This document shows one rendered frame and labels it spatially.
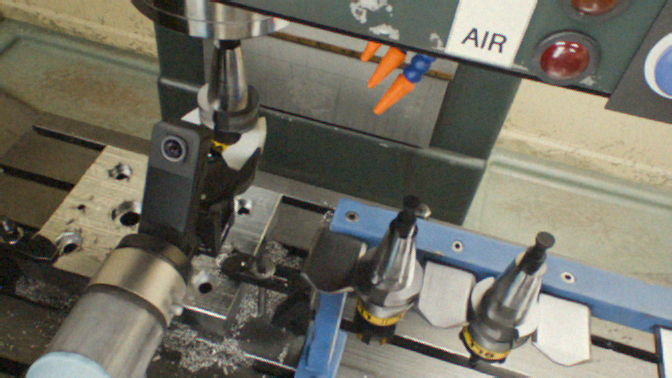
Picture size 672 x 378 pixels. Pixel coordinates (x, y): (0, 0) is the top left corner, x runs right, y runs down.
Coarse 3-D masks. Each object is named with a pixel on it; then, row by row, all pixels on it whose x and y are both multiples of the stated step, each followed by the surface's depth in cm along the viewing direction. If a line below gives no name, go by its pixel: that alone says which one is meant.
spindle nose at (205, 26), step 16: (144, 0) 48; (160, 0) 47; (176, 0) 46; (192, 0) 46; (144, 16) 50; (160, 16) 48; (176, 16) 48; (192, 16) 47; (208, 16) 47; (224, 16) 47; (240, 16) 47; (256, 16) 48; (192, 32) 48; (208, 32) 48; (224, 32) 48; (240, 32) 49; (256, 32) 49; (272, 32) 50
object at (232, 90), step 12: (216, 48) 59; (228, 48) 59; (240, 48) 60; (216, 60) 60; (228, 60) 59; (240, 60) 60; (216, 72) 60; (228, 72) 60; (240, 72) 61; (216, 84) 61; (228, 84) 61; (240, 84) 62; (216, 96) 62; (228, 96) 62; (240, 96) 62; (216, 108) 63; (228, 108) 63; (240, 108) 63
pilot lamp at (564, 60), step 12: (552, 48) 27; (564, 48) 27; (576, 48) 26; (540, 60) 27; (552, 60) 27; (564, 60) 27; (576, 60) 27; (588, 60) 27; (552, 72) 27; (564, 72) 27; (576, 72) 27
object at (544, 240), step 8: (544, 232) 51; (536, 240) 50; (544, 240) 50; (552, 240) 50; (528, 248) 52; (536, 248) 51; (544, 248) 50; (528, 256) 51; (536, 256) 51; (544, 256) 52; (528, 264) 52; (536, 264) 51
